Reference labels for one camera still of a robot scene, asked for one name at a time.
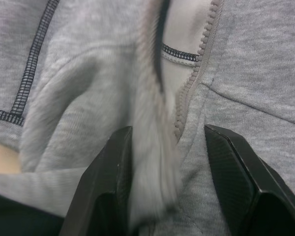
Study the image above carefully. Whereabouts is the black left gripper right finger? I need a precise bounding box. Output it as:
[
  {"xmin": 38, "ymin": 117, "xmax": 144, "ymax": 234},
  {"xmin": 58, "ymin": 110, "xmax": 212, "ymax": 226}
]
[{"xmin": 204, "ymin": 124, "xmax": 295, "ymax": 236}]

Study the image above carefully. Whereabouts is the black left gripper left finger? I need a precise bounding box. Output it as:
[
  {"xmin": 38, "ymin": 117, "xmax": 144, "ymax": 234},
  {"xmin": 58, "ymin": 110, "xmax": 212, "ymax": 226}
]
[{"xmin": 58, "ymin": 126, "xmax": 134, "ymax": 236}]

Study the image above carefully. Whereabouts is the grey zip-up sweatshirt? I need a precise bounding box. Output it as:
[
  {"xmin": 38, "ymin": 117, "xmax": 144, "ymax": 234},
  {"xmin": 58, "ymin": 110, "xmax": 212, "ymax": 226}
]
[{"xmin": 0, "ymin": 0, "xmax": 295, "ymax": 236}]

